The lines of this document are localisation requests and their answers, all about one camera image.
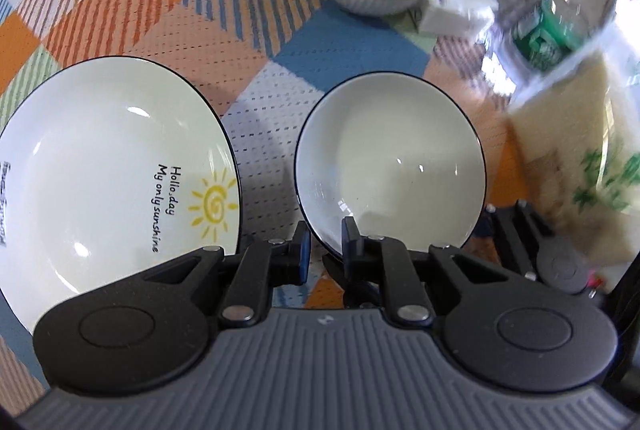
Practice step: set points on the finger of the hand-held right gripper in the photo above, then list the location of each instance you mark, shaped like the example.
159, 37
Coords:
520, 240

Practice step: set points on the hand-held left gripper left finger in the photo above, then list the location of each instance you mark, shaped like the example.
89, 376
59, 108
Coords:
301, 255

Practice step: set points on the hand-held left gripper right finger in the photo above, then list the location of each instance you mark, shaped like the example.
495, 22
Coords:
351, 242

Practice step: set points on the white plate with sun print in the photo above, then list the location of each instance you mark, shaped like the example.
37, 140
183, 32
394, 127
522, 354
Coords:
100, 170

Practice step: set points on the clear bag of rice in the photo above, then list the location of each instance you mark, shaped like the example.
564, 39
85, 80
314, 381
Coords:
565, 135

